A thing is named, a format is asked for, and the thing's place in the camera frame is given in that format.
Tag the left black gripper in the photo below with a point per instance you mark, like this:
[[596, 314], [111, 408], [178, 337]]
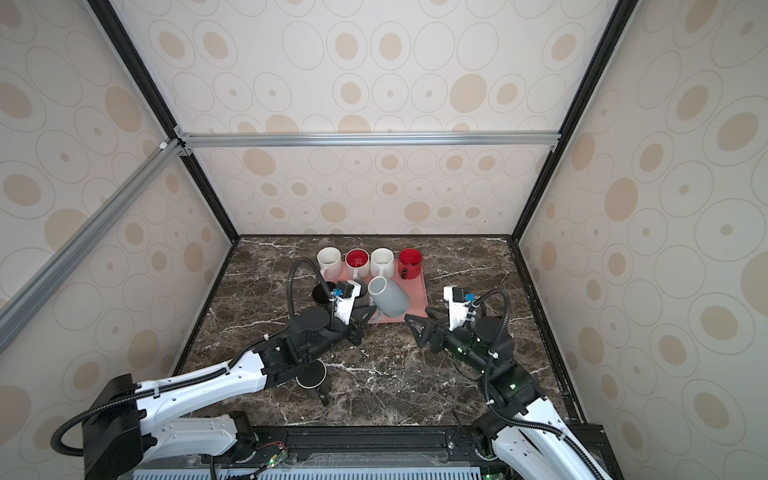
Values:
[[355, 326]]

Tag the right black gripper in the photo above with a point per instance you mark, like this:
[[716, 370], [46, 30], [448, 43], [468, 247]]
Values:
[[439, 327]]

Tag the pink rectangular tray mat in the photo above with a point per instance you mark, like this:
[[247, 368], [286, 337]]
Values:
[[415, 289]]

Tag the grey mug back row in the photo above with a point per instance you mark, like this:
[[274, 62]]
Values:
[[390, 298]]

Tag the grey mug row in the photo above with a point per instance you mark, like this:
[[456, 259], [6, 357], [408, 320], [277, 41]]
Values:
[[390, 298], [362, 299]]

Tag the cream mug red inside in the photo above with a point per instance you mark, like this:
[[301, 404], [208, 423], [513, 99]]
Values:
[[357, 264]]

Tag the white ribbed-bottom mug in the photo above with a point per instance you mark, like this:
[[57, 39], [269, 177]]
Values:
[[382, 263]]

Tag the pale pink mug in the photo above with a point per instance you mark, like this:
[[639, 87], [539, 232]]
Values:
[[330, 263]]

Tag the grey mug front row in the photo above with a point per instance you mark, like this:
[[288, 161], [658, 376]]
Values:
[[362, 299]]

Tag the white mug black handle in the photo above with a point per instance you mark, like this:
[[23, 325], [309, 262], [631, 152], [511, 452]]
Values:
[[319, 295]]

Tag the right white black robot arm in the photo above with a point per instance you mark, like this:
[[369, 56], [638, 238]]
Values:
[[522, 428]]

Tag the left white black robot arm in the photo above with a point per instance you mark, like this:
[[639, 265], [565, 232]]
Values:
[[131, 423]]

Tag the black mug white rim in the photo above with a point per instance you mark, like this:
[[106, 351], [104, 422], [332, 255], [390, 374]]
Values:
[[314, 380]]

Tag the left slanted aluminium bar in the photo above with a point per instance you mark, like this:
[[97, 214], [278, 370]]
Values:
[[37, 291]]

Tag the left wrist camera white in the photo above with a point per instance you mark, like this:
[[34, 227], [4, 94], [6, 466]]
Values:
[[344, 296]]

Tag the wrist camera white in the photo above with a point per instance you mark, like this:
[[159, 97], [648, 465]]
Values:
[[344, 296], [461, 308]]

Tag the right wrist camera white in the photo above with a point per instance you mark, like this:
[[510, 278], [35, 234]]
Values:
[[461, 308]]

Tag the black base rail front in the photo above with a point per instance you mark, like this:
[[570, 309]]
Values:
[[413, 452]]

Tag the horizontal aluminium frame bar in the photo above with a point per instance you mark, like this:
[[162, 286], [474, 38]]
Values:
[[372, 139]]

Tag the right black corner post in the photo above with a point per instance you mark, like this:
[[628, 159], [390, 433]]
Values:
[[605, 48]]

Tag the black corner post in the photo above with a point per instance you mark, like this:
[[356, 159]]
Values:
[[107, 18], [605, 48]]

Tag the left black corner post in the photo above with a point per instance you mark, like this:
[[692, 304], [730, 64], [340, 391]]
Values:
[[107, 18]]

